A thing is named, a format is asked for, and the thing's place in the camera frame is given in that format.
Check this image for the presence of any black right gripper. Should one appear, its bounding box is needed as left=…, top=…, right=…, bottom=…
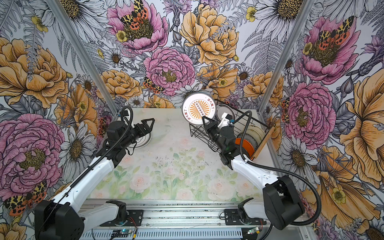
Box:
left=201, top=116, right=225, bottom=152

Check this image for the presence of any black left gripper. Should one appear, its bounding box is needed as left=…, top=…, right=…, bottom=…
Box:
left=121, top=118, right=156, bottom=148

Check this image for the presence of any large white green-lined plate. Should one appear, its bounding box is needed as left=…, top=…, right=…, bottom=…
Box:
left=129, top=133, right=152, bottom=149

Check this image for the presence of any orange plate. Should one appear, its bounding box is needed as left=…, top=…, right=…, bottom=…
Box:
left=241, top=139, right=255, bottom=158

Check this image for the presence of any sunburst pattern white plate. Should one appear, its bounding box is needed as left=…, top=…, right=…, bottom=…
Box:
left=182, top=93, right=217, bottom=126

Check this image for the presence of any rearmost green red rimmed plate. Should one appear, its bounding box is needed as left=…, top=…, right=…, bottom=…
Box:
left=216, top=104, right=235, bottom=122

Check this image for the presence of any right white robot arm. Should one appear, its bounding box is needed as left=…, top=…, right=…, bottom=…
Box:
left=203, top=117, right=305, bottom=230

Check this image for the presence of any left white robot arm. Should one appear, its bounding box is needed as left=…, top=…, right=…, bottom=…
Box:
left=35, top=118, right=155, bottom=240

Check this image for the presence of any beige green rimmed plate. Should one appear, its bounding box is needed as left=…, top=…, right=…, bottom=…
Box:
left=245, top=125, right=266, bottom=150

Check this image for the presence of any right green circuit board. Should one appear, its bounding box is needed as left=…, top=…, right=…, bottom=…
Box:
left=247, top=227, right=260, bottom=235

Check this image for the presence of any green circuit board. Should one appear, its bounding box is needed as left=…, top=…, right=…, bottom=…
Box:
left=247, top=227, right=260, bottom=235
left=111, top=229, right=136, bottom=238

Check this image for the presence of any left green circuit board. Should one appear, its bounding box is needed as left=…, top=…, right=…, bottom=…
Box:
left=111, top=229, right=136, bottom=238

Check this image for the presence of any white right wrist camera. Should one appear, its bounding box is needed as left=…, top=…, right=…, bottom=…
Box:
left=218, top=118, right=233, bottom=129

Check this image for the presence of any black wire dish rack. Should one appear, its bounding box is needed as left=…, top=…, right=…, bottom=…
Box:
left=190, top=100, right=272, bottom=170

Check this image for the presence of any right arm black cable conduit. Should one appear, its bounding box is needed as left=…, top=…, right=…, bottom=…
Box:
left=238, top=110, right=322, bottom=240

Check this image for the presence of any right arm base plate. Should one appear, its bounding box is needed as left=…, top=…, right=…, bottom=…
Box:
left=224, top=209, right=267, bottom=226

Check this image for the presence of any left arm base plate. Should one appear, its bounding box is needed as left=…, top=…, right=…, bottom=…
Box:
left=100, top=210, right=144, bottom=227

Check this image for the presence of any aluminium mounting rail frame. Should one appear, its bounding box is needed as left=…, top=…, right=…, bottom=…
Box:
left=53, top=191, right=311, bottom=232

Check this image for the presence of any white vented cable duct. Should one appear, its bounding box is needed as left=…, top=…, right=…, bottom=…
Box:
left=80, top=228, right=244, bottom=240

